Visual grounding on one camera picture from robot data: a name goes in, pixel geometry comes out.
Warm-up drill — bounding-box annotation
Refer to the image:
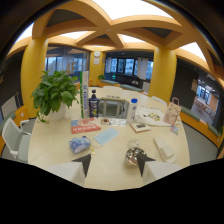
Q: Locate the green potted plant white pot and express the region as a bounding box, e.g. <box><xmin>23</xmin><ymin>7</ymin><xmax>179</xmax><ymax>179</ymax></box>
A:
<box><xmin>30</xmin><ymin>69</ymin><xmax>81</xmax><ymax>123</ymax></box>

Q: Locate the dark blue bottle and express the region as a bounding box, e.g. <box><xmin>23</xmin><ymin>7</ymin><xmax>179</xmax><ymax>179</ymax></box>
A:
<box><xmin>88</xmin><ymin>88</ymin><xmax>101</xmax><ymax>119</ymax></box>

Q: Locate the white printed leaflet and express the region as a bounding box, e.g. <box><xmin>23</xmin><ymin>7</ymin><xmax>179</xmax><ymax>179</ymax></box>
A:
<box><xmin>100</xmin><ymin>117</ymin><xmax>127</xmax><ymax>127</ymax></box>

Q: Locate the small printed card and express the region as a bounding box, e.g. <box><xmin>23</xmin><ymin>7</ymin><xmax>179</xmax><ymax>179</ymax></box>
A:
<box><xmin>169</xmin><ymin>125</ymin><xmax>180</xmax><ymax>136</ymax></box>

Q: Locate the blue tissue packet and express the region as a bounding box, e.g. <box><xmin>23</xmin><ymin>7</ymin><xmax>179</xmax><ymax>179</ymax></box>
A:
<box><xmin>68</xmin><ymin>135</ymin><xmax>92</xmax><ymax>155</ymax></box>

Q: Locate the white office chair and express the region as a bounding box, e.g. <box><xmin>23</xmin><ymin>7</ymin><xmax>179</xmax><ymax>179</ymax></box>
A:
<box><xmin>1</xmin><ymin>117</ymin><xmax>33</xmax><ymax>164</ymax></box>

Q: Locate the red printed booklet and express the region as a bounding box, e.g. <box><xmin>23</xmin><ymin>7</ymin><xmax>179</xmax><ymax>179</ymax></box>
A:
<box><xmin>70</xmin><ymin>117</ymin><xmax>102</xmax><ymax>135</ymax></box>

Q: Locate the light blue face mask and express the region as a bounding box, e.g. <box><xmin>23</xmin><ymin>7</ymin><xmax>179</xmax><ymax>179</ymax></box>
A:
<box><xmin>91</xmin><ymin>127</ymin><xmax>121</xmax><ymax>147</ymax></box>

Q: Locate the small picture book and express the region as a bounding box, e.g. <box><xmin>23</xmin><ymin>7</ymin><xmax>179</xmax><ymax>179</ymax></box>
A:
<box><xmin>129</xmin><ymin>121</ymin><xmax>152</xmax><ymax>134</ymax></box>

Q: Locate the shiny metal bowl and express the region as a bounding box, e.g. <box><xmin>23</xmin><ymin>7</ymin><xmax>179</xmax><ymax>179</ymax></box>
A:
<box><xmin>124</xmin><ymin>147</ymin><xmax>148</xmax><ymax>167</ymax></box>

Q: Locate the clear plastic cup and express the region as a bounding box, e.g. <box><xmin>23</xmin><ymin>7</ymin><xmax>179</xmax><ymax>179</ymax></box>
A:
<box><xmin>128</xmin><ymin>138</ymin><xmax>140</xmax><ymax>150</ymax></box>

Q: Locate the white printed tote bag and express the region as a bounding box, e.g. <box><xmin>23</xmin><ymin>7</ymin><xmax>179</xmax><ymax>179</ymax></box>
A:
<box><xmin>134</xmin><ymin>106</ymin><xmax>181</xmax><ymax>128</ymax></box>

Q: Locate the pink patterned paper bag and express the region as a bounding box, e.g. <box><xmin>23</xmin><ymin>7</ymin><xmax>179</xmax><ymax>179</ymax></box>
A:
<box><xmin>162</xmin><ymin>96</ymin><xmax>183</xmax><ymax>127</ymax></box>

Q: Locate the white bottle blue cap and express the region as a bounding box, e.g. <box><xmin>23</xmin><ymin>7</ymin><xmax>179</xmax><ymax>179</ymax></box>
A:
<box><xmin>126</xmin><ymin>97</ymin><xmax>139</xmax><ymax>125</ymax></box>

